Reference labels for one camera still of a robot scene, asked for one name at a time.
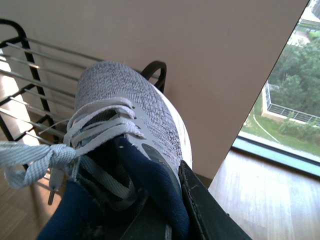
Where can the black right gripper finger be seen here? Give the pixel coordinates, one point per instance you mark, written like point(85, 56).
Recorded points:
point(208, 221)

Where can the grey knit sneaker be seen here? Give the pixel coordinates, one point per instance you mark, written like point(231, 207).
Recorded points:
point(121, 148)

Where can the black metal shoe rack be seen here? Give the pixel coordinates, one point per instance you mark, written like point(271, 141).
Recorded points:
point(39, 81)

